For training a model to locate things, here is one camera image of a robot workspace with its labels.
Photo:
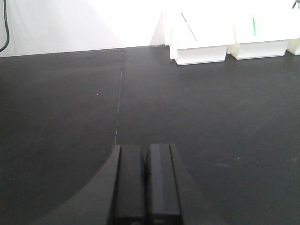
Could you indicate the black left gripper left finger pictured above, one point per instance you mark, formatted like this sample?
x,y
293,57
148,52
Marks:
x,y
114,196

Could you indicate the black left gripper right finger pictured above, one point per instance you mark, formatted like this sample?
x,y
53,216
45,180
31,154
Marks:
x,y
173,198

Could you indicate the white rack left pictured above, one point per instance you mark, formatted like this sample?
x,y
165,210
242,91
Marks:
x,y
194,37

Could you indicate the white rack with green mark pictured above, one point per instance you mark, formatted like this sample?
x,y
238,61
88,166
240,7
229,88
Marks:
x,y
261,37

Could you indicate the white rack far right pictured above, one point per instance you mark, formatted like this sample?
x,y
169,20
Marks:
x,y
294,46

